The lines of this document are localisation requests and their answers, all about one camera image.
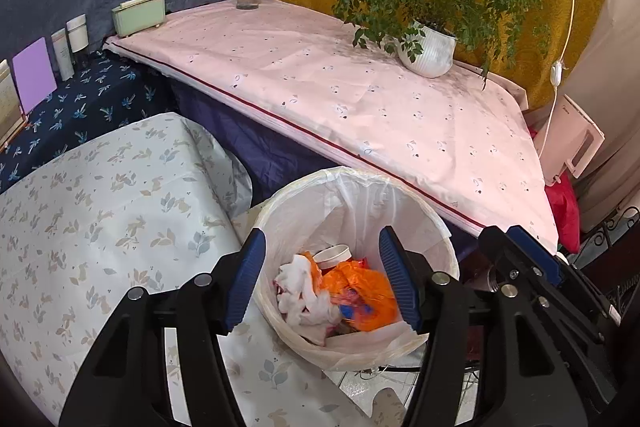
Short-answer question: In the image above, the white tube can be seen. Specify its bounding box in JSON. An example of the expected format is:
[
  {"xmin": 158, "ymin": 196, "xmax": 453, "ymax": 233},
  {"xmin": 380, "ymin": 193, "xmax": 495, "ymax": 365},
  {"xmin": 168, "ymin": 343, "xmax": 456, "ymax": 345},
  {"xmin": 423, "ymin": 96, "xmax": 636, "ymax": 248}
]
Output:
[{"xmin": 51, "ymin": 28, "xmax": 76, "ymax": 82}]

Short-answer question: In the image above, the dark blue floral cloth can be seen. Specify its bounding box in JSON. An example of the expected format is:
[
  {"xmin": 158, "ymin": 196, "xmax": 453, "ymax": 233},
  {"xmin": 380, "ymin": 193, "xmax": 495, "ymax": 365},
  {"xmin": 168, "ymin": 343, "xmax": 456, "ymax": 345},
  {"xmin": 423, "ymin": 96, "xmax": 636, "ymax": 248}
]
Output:
[{"xmin": 0, "ymin": 49, "xmax": 176, "ymax": 195}]

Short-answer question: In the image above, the mint green box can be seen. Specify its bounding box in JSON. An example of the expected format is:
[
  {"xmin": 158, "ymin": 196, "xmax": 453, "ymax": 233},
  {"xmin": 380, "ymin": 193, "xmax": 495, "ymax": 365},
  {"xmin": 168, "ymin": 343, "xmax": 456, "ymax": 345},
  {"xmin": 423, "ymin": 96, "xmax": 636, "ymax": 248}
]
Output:
[{"xmin": 111, "ymin": 0, "xmax": 167, "ymax": 38}]

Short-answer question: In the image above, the pink cloth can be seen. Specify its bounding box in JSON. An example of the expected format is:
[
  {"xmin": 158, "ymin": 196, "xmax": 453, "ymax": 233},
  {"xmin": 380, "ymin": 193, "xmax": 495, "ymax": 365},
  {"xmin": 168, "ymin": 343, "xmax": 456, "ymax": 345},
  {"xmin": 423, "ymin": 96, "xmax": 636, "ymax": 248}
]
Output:
[{"xmin": 102, "ymin": 0, "xmax": 560, "ymax": 255}]

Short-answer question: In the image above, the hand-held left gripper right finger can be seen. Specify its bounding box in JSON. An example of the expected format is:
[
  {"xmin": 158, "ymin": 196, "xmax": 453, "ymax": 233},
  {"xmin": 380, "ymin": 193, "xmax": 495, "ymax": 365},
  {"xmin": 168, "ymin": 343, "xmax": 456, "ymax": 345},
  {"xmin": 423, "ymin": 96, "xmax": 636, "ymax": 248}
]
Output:
[{"xmin": 378, "ymin": 227, "xmax": 586, "ymax": 427}]

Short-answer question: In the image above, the black wire rack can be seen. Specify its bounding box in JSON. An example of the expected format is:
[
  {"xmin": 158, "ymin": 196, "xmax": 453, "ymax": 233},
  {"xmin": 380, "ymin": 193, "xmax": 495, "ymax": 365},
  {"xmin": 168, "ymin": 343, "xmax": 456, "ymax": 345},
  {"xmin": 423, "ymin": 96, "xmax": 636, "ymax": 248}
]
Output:
[{"xmin": 570, "ymin": 207, "xmax": 640, "ymax": 268}]

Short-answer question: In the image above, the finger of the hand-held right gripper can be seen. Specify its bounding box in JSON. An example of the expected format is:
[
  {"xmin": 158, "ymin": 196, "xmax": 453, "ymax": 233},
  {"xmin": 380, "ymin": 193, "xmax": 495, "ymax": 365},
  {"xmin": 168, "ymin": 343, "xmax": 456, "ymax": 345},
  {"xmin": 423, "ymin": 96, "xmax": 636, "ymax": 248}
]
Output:
[{"xmin": 477, "ymin": 226, "xmax": 571, "ymax": 289}]

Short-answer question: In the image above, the trash bin with white liner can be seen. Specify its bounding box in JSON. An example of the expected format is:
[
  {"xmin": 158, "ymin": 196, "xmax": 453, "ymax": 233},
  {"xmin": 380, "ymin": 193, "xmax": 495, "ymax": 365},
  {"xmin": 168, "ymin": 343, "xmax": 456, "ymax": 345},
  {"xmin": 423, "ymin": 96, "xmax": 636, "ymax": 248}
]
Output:
[{"xmin": 252, "ymin": 167, "xmax": 461, "ymax": 370}]

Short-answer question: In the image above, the red plastic bag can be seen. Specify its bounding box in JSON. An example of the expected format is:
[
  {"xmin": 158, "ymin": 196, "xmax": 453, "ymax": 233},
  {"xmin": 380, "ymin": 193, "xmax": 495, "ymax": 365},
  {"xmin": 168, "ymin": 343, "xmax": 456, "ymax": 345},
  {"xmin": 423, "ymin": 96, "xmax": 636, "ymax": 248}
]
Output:
[{"xmin": 544, "ymin": 174, "xmax": 582, "ymax": 255}]

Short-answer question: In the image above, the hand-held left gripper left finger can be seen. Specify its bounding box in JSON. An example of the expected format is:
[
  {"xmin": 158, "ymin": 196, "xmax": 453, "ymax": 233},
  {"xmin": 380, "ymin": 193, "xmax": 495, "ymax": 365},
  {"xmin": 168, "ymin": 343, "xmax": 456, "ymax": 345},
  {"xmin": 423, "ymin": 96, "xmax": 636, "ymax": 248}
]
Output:
[{"xmin": 59, "ymin": 228, "xmax": 267, "ymax": 427}]

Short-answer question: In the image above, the white plastic appliance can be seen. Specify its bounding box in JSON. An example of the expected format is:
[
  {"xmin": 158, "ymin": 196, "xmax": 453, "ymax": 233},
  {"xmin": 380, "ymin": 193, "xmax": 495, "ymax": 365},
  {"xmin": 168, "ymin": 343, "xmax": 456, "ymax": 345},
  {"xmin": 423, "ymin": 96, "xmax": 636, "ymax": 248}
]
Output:
[{"xmin": 532, "ymin": 94, "xmax": 606, "ymax": 186}]

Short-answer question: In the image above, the beige curtain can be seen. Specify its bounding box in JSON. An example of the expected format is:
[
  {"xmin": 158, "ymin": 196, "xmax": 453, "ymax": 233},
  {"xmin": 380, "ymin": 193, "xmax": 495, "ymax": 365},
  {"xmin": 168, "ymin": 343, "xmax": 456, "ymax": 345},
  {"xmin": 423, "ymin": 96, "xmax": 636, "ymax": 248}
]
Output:
[{"xmin": 575, "ymin": 0, "xmax": 640, "ymax": 233}]

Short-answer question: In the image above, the dark purple cloth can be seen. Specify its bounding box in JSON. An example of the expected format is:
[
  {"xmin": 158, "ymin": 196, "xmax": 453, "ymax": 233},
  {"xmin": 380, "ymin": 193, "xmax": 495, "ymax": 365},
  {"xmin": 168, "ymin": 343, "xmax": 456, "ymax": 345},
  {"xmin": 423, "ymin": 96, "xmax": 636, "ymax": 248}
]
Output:
[{"xmin": 170, "ymin": 77, "xmax": 481, "ymax": 268}]

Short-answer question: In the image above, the light floral tablecloth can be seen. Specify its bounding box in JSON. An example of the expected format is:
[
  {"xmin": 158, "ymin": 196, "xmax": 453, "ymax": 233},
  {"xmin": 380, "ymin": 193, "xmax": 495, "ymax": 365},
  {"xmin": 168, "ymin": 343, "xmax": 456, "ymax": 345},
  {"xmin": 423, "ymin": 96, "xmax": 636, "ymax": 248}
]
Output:
[{"xmin": 0, "ymin": 112, "xmax": 416, "ymax": 427}]

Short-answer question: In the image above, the white tissue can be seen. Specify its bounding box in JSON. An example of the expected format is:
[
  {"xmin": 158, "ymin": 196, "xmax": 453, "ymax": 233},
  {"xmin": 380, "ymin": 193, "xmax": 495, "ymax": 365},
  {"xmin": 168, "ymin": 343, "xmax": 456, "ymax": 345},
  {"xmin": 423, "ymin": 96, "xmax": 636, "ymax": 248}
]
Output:
[{"xmin": 274, "ymin": 254, "xmax": 343, "ymax": 343}]

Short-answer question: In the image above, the white cable with switch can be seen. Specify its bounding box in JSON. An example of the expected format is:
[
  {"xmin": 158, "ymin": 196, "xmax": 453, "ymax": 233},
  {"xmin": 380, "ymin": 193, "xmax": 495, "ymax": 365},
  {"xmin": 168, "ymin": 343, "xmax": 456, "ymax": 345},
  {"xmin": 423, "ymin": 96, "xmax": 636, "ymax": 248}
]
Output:
[{"xmin": 535, "ymin": 0, "xmax": 581, "ymax": 158}]

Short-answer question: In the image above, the orange plastic wrapper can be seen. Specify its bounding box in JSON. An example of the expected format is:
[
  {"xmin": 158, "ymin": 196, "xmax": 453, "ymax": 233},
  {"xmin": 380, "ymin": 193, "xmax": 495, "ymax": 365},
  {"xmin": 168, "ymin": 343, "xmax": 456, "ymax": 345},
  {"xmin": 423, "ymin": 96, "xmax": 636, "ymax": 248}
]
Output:
[{"xmin": 310, "ymin": 258, "xmax": 401, "ymax": 333}]

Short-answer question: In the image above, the purple card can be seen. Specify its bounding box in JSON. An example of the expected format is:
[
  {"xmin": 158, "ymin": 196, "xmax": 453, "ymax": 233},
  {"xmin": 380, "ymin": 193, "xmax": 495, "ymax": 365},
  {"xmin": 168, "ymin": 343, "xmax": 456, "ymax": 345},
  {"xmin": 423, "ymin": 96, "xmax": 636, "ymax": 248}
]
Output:
[{"xmin": 11, "ymin": 38, "xmax": 57, "ymax": 115}]

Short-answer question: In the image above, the red and white paper cup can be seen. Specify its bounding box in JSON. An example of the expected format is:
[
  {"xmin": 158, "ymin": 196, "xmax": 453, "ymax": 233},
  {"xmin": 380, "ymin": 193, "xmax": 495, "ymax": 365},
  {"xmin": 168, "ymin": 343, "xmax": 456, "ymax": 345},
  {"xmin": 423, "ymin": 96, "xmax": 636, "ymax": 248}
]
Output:
[{"xmin": 312, "ymin": 244, "xmax": 352, "ymax": 272}]

